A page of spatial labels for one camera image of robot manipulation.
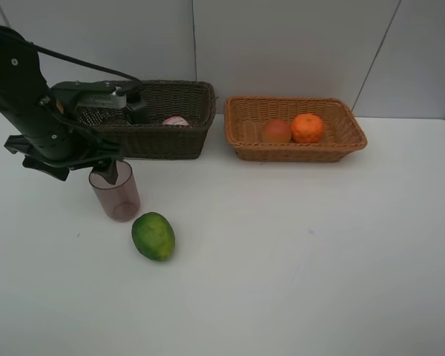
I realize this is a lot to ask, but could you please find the red yellow apple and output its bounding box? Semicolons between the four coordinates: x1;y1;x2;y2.
261;119;292;143

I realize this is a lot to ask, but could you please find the black pump bottle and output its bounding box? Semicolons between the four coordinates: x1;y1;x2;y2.
124;93;150;125

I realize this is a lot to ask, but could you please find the orange mandarin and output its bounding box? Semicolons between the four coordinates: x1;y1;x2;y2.
291;113;324;144

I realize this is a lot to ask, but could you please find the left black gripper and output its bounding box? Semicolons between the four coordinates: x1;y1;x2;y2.
4;118;125;185

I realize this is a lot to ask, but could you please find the dark brown wicker basket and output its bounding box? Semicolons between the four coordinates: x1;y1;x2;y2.
80;80;216;160

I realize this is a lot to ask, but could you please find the translucent pink plastic cup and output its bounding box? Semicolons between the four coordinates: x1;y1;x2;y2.
88;161;140;222

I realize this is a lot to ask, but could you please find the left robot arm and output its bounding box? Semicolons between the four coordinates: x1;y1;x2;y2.
0;25;142;185

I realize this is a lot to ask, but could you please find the green mango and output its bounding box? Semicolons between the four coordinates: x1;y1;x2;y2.
131;212;176;261

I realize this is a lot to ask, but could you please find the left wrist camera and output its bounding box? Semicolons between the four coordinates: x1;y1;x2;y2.
50;81;134;122

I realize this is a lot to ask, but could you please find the orange wicker basket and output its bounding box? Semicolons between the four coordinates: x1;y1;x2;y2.
224;96;367;163

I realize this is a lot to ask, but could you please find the pink spray bottle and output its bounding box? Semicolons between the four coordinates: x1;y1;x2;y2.
162;116;190;126

